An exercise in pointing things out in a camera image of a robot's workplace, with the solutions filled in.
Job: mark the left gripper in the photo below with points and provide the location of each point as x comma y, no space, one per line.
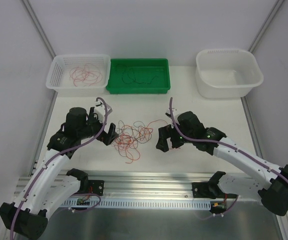
101,130

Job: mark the aluminium frame rail left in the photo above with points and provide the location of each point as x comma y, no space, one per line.
38,28

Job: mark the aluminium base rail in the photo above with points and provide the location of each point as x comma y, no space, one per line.
151,185

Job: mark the white perforated basket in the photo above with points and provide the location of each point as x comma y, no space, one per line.
79,75

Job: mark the white plastic tub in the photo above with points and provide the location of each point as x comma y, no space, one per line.
226,73

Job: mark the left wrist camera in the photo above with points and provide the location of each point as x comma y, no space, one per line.
99,110

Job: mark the white slotted cable duct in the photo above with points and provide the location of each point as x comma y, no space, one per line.
159,204

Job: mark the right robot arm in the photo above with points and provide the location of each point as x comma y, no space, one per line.
266,182

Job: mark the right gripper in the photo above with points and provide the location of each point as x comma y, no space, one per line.
172,135

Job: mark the aluminium frame rail right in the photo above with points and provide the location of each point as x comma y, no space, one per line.
252,128

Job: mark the green plastic tray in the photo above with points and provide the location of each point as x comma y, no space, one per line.
139,76

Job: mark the aluminium frame rail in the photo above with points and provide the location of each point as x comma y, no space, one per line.
252,128
38,28

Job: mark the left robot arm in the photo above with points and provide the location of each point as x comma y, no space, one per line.
29,213

